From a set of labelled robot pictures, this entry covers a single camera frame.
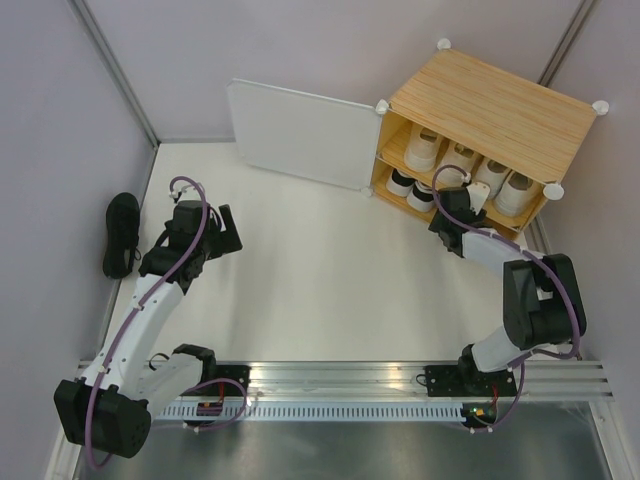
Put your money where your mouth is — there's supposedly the black and white sneaker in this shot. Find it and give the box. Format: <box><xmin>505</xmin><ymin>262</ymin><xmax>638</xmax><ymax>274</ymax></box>
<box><xmin>406</xmin><ymin>181</ymin><xmax>435</xmax><ymax>213</ymax></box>

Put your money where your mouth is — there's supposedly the white leather sneaker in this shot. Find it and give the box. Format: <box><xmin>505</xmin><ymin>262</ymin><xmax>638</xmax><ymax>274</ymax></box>
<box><xmin>494</xmin><ymin>171</ymin><xmax>541</xmax><ymax>217</ymax></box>
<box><xmin>474</xmin><ymin>157</ymin><xmax>511</xmax><ymax>199</ymax></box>

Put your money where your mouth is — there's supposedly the beige lace sneaker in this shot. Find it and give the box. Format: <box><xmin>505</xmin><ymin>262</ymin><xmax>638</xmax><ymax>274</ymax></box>
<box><xmin>404</xmin><ymin>124</ymin><xmax>444</xmax><ymax>172</ymax></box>

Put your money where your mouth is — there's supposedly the white translucent cabinet door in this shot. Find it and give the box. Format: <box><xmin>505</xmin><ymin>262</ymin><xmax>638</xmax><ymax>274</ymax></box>
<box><xmin>226</xmin><ymin>79</ymin><xmax>389</xmax><ymax>191</ymax></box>

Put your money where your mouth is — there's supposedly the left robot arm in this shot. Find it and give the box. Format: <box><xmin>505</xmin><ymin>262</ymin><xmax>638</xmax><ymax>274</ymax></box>
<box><xmin>54</xmin><ymin>200</ymin><xmax>243</xmax><ymax>458</ymax></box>

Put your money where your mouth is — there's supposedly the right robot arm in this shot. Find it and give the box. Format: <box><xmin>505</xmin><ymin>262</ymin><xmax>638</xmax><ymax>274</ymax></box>
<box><xmin>424</xmin><ymin>185</ymin><xmax>587</xmax><ymax>398</ymax></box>

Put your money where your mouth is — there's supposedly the wooden shoe cabinet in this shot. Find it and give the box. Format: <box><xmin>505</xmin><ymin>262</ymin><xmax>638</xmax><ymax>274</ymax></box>
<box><xmin>372</xmin><ymin>38</ymin><xmax>609</xmax><ymax>240</ymax></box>

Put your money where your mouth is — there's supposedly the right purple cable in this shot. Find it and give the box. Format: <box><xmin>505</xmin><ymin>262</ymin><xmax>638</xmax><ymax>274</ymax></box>
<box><xmin>432</xmin><ymin>164</ymin><xmax>584</xmax><ymax>371</ymax></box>

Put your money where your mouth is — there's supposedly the purple cable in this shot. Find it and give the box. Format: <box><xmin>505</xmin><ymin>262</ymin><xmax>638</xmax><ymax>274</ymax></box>
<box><xmin>85</xmin><ymin>175</ymin><xmax>251</xmax><ymax>471</ymax></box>
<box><xmin>432</xmin><ymin>164</ymin><xmax>584</xmax><ymax>371</ymax></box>

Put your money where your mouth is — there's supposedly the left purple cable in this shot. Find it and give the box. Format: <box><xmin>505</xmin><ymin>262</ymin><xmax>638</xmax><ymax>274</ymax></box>
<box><xmin>85</xmin><ymin>175</ymin><xmax>251</xmax><ymax>471</ymax></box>

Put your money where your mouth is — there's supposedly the aluminium rail with cable duct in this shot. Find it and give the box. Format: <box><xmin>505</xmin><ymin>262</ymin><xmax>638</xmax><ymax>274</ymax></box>
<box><xmin>69</xmin><ymin>359</ymin><xmax>616</xmax><ymax>426</ymax></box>

